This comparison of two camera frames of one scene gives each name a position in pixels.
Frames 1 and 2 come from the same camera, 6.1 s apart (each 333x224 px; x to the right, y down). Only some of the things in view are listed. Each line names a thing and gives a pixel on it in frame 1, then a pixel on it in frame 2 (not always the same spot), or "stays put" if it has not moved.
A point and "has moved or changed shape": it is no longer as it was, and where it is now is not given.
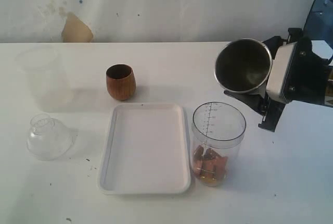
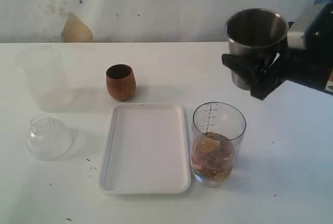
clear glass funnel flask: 49,139 stays put
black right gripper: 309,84 to 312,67
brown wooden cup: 121,82 stays put
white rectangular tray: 146,150 stays put
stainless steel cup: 243,66 has moved or changed shape
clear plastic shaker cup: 218,129 stays put
